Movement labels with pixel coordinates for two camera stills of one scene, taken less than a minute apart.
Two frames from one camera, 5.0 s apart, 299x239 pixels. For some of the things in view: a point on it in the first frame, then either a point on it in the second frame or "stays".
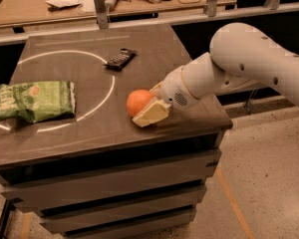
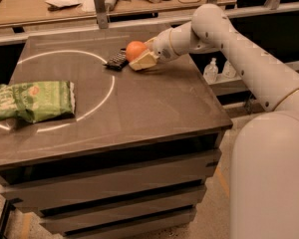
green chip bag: [33, 101] stays
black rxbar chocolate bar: [124, 57] stays
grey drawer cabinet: [95, 174] stays
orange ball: [137, 100] -> [135, 48]
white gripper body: [174, 88] -> [161, 47]
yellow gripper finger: [156, 90] -> [149, 43]
